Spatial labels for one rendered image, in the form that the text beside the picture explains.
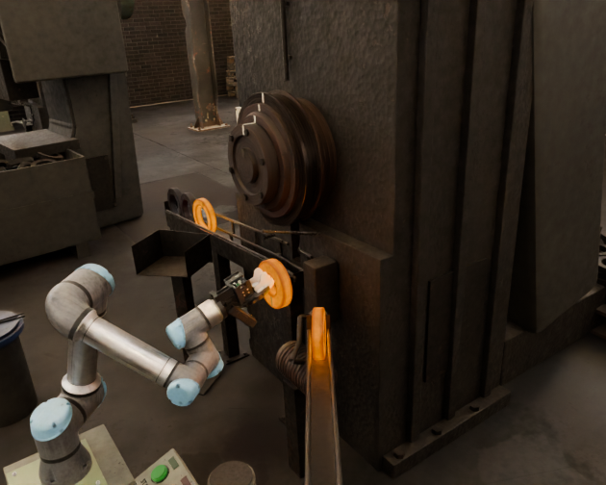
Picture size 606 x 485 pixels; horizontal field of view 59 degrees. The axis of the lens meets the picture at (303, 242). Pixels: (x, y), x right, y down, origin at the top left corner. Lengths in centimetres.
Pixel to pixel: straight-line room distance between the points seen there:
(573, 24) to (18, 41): 331
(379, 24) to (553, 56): 72
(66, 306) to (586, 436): 197
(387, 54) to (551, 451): 161
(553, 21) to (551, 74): 17
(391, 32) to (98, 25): 308
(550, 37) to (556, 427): 149
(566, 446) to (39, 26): 387
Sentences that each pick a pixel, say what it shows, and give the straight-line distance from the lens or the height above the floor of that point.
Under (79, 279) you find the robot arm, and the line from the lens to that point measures 160.
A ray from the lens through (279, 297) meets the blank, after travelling 162.
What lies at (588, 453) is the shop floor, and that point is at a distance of 244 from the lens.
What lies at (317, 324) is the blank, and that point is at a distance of 155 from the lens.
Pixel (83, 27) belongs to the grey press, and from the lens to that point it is 434.
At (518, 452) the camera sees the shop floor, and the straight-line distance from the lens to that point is 236.
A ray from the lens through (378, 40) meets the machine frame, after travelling 162.
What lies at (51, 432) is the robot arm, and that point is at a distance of 179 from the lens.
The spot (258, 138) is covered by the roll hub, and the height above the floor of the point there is 122.
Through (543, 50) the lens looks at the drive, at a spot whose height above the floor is 144.
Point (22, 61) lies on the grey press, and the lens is 420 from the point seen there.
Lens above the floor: 157
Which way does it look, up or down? 23 degrees down
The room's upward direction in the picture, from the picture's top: 3 degrees counter-clockwise
